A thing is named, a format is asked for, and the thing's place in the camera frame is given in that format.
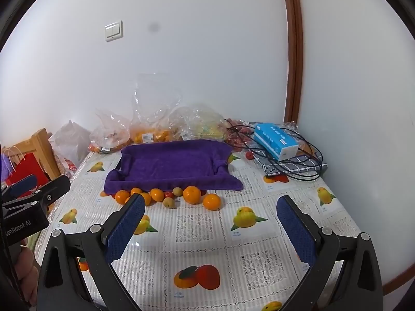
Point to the heap of small mandarins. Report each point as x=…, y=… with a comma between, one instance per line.
x=150, y=135

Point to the small red apple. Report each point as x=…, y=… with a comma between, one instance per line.
x=168, y=195

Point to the tall clear plastic bag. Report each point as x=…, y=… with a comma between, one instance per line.
x=152, y=110

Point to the white light switch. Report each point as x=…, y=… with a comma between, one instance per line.
x=114, y=30

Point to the white plastic bag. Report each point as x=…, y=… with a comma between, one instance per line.
x=69, y=142

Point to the fruit-print tablecloth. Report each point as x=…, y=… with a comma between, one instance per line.
x=201, y=233

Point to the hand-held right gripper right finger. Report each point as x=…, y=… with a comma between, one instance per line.
x=296, y=230

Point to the brown wooden door frame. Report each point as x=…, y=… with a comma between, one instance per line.
x=293, y=45

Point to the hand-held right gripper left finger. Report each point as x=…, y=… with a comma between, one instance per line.
x=126, y=226

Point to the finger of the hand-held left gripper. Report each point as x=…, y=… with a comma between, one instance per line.
x=55, y=191
x=24, y=183

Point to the blue tissue box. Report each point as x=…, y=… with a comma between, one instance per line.
x=275, y=142

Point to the pile of red cherry tomatoes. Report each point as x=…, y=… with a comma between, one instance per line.
x=238, y=136

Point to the person's left hand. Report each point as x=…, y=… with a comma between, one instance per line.
x=27, y=272

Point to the clear bag of yellow fruit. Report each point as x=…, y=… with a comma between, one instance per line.
x=201, y=120

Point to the red paper bag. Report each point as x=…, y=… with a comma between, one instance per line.
x=29, y=171

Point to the orange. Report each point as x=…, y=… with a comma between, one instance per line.
x=146, y=198
x=192, y=195
x=157, y=195
x=122, y=197
x=212, y=201
x=136, y=190

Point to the tan round fruit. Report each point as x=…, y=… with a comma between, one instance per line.
x=177, y=191
x=168, y=203

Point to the purple towel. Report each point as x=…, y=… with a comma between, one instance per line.
x=171, y=165

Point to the black tray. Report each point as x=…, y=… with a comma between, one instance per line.
x=119, y=168

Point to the clear bag of mixed fruit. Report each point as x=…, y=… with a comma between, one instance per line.
x=107, y=132

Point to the single red cherry tomato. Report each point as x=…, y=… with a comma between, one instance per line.
x=249, y=155

